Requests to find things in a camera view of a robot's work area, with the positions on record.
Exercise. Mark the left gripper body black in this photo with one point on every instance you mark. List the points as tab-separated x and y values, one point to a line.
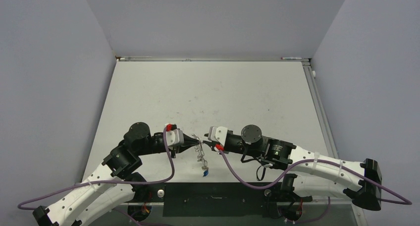
174	148

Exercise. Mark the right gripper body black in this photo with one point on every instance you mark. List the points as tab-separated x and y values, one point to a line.
235	144

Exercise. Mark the metal disc keyring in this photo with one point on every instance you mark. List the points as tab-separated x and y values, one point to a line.
200	154

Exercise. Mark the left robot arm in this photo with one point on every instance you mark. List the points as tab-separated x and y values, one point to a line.
115	180

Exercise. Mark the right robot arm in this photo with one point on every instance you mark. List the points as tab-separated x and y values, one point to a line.
314	174

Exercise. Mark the red white marker pen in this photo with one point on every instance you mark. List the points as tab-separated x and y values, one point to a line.
291	58

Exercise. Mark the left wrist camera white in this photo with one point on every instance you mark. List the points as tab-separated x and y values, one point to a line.
174	138

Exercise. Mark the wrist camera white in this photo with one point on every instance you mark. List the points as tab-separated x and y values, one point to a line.
218	134
174	138

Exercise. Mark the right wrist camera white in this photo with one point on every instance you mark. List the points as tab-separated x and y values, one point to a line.
218	134

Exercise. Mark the aluminium table frame rail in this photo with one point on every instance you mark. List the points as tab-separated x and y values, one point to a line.
359	214

